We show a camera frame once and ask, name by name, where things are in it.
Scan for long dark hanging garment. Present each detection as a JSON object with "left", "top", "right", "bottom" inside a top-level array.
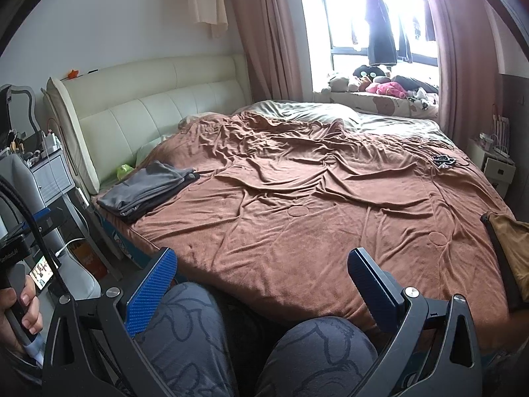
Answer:
[{"left": 361, "top": 0, "right": 397, "bottom": 67}]

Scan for dark curved frame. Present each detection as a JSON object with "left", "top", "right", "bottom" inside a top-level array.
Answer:
[{"left": 0, "top": 85, "right": 38, "bottom": 154}]

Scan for grey chair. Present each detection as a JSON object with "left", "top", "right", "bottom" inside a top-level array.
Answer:
[{"left": 0, "top": 153, "right": 48, "bottom": 253}]

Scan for brown blanket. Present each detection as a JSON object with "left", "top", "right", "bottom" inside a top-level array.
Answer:
[{"left": 93, "top": 113, "right": 517, "bottom": 340}]

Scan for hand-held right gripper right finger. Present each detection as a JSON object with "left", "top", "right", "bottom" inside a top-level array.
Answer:
[{"left": 347, "top": 248, "right": 482, "bottom": 397}]

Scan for phone with lit screen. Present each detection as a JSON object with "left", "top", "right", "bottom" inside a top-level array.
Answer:
[{"left": 29, "top": 256, "right": 56, "bottom": 290}]

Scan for cream padded headboard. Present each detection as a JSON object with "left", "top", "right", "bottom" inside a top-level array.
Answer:
[{"left": 45, "top": 54, "right": 249, "bottom": 195}]

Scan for person's grey patterned trousers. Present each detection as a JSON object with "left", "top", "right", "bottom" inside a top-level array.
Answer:
[{"left": 136, "top": 281, "right": 232, "bottom": 397}]

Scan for window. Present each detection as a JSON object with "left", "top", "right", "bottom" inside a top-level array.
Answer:
[{"left": 318, "top": 0, "right": 439, "bottom": 87}]

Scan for white rack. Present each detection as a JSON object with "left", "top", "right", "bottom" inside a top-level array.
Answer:
[{"left": 490, "top": 111, "right": 511, "bottom": 150}]

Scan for pink curtain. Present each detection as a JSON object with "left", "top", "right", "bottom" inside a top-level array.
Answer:
[
  {"left": 415, "top": 0, "right": 503, "bottom": 141},
  {"left": 229, "top": 0, "right": 315, "bottom": 100}
]

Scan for tan brown garment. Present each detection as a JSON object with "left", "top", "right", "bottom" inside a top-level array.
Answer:
[{"left": 481, "top": 211, "right": 529, "bottom": 311}]

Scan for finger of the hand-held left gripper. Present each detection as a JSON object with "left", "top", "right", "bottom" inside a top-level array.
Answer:
[{"left": 35, "top": 207, "right": 67, "bottom": 232}]

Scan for blue cartoon print bedsheet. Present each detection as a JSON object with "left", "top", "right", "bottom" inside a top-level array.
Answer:
[{"left": 97, "top": 211, "right": 158, "bottom": 269}]

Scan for person's left forearm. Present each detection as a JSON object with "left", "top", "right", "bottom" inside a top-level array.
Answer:
[{"left": 0, "top": 337, "right": 46, "bottom": 377}]

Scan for short dark hanging garment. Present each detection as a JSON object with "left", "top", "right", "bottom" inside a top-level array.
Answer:
[{"left": 415, "top": 0, "right": 438, "bottom": 42}]

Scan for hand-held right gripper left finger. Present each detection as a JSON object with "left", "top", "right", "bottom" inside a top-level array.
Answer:
[{"left": 41, "top": 247, "right": 178, "bottom": 397}]

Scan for grey drawer cabinet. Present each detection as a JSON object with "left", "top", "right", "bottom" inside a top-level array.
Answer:
[{"left": 25, "top": 149, "right": 77, "bottom": 207}]

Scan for black cable bundle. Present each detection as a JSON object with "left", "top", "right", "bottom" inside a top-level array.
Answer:
[{"left": 409, "top": 138, "right": 469, "bottom": 170}]

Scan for person's left hand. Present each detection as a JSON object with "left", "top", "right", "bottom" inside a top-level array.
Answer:
[{"left": 0, "top": 277, "right": 44, "bottom": 354}]

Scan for dark grey wardrobe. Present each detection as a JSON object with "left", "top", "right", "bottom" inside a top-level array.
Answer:
[{"left": 498, "top": 72, "right": 529, "bottom": 166}]

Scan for pile of plush toys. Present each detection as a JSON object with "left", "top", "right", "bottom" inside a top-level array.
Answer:
[{"left": 326, "top": 64, "right": 439, "bottom": 110}]

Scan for beige duvet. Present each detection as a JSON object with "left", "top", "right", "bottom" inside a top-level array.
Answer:
[{"left": 235, "top": 101, "right": 439, "bottom": 133}]

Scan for cream hanging cloth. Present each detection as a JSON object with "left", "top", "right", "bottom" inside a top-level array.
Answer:
[{"left": 188, "top": 0, "right": 228, "bottom": 38}]

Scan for white bedside cabinet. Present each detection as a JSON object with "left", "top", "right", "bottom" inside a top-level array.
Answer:
[{"left": 467, "top": 132, "right": 517, "bottom": 191}]

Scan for white charging cable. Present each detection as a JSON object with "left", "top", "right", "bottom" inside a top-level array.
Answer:
[{"left": 56, "top": 238, "right": 85, "bottom": 257}]

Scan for grey t-shirt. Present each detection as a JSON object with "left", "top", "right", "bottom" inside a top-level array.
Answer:
[{"left": 97, "top": 161, "right": 195, "bottom": 216}]

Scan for pale pillow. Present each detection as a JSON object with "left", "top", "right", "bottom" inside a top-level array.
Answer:
[{"left": 132, "top": 134, "right": 174, "bottom": 166}]

